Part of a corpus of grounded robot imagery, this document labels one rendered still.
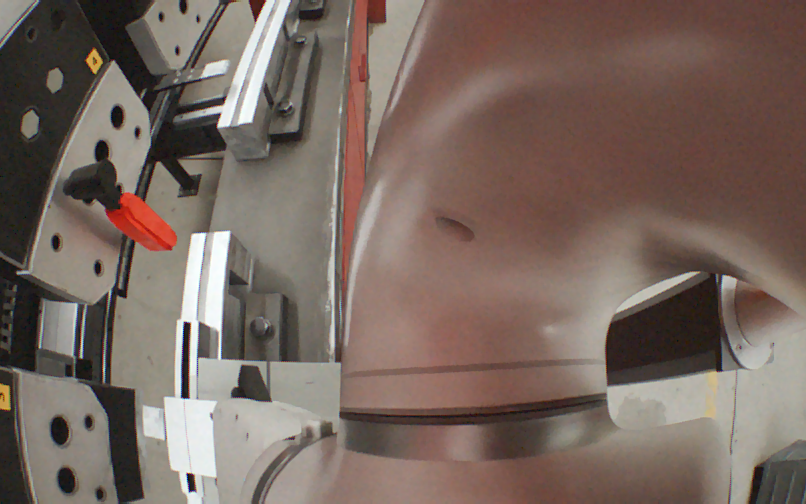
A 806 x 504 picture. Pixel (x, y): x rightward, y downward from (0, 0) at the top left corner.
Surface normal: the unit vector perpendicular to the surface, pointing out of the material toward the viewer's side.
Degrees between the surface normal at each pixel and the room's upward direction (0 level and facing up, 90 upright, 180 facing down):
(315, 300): 0
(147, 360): 0
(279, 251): 0
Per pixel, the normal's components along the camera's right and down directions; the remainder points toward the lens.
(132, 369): 0.02, -0.36
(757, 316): -0.94, 0.30
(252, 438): -0.68, -0.38
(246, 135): 0.05, 0.93
